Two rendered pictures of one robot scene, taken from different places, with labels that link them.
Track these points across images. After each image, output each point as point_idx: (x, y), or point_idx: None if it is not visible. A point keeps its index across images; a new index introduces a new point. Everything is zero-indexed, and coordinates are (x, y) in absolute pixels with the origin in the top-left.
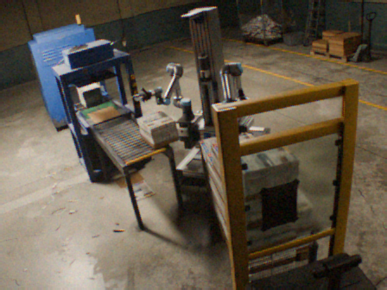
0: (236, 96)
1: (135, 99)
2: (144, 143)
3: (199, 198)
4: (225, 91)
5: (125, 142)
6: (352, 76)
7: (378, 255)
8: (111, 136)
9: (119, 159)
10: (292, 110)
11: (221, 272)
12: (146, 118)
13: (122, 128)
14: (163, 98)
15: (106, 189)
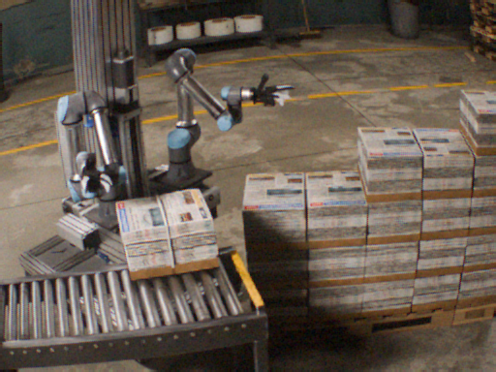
0: (189, 115)
1: (84, 193)
2: (164, 282)
3: (215, 351)
4: (212, 98)
5: (133, 305)
6: (21, 119)
7: None
8: (67, 325)
9: (220, 320)
10: (40, 191)
11: (432, 341)
12: (139, 221)
13: (39, 303)
14: (113, 170)
15: None
